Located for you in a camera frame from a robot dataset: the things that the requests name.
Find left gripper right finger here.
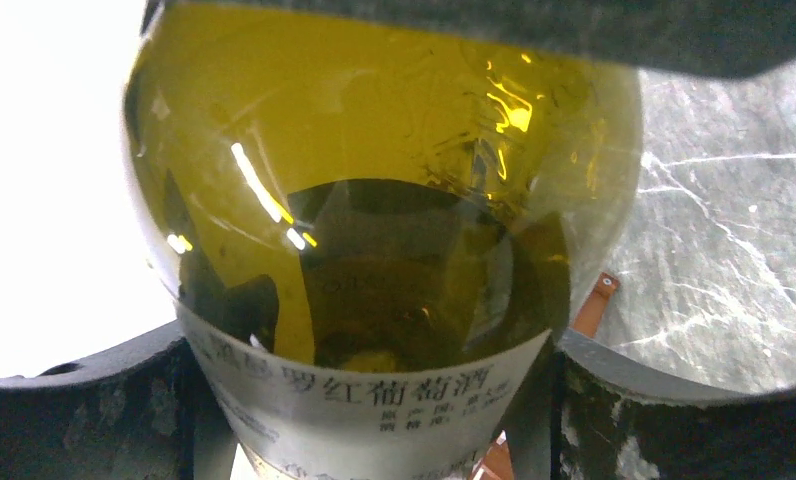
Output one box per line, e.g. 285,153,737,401
503,330,796,479

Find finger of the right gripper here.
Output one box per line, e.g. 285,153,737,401
139,0,796,79

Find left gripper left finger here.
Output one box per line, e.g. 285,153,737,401
0,322,237,479

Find dark green wine bottle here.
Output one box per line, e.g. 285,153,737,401
123,1,643,479

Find brown wooden wine rack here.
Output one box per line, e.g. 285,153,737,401
471,272,621,480

